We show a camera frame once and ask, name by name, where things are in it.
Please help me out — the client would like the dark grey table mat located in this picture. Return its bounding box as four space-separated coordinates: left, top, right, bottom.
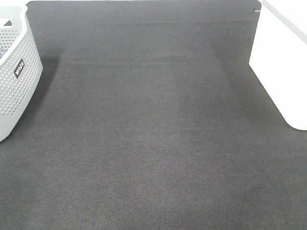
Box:
0 0 307 230

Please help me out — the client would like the white plastic bin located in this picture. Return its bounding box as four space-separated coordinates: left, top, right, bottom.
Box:
249 0 307 130

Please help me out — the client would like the grey perforated laundry basket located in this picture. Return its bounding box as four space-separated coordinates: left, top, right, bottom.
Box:
0 5 43 140

